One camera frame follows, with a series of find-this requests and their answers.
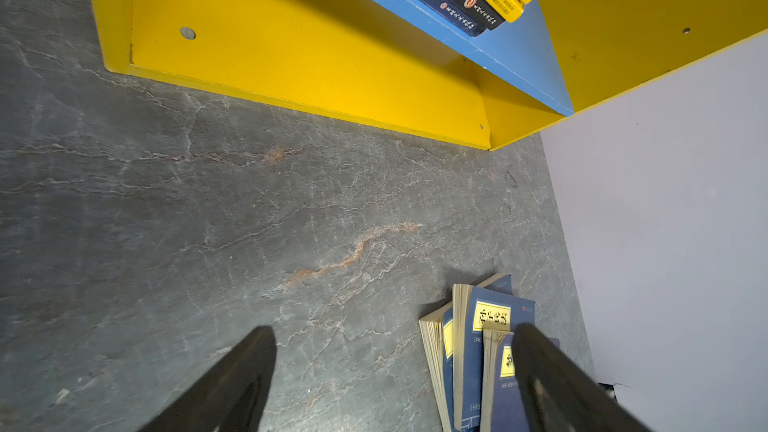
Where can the yellow bookshelf pink blue shelves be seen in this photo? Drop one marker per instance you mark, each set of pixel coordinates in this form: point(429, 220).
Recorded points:
point(398, 65)

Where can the navy book under right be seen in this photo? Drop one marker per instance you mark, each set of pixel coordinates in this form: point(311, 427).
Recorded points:
point(436, 329)

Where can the navy book middle right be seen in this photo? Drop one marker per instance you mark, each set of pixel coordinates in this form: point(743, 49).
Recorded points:
point(475, 310)

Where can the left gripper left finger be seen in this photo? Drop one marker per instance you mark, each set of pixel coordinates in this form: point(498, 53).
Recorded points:
point(231, 395)

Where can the navy book large right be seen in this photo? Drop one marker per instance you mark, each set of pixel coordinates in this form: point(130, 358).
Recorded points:
point(502, 406)

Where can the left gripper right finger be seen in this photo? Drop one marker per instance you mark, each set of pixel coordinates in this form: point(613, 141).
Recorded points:
point(557, 395)

